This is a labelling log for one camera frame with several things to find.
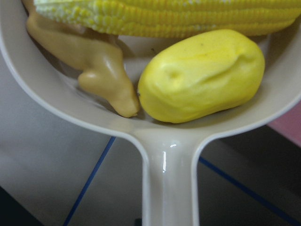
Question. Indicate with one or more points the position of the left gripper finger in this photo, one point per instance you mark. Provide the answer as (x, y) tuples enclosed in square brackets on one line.
[(138, 222)]

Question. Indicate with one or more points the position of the beige plastic dustpan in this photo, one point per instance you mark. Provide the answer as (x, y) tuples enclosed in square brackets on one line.
[(170, 152)]

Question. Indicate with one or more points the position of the yellow toy potato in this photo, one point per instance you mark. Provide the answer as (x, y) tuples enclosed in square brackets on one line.
[(201, 75)]

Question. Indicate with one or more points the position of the tan toy ginger root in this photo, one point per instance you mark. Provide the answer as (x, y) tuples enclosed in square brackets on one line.
[(96, 55)]

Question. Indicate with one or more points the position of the yellow toy corn cob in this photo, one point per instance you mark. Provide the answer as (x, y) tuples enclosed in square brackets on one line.
[(173, 18)]

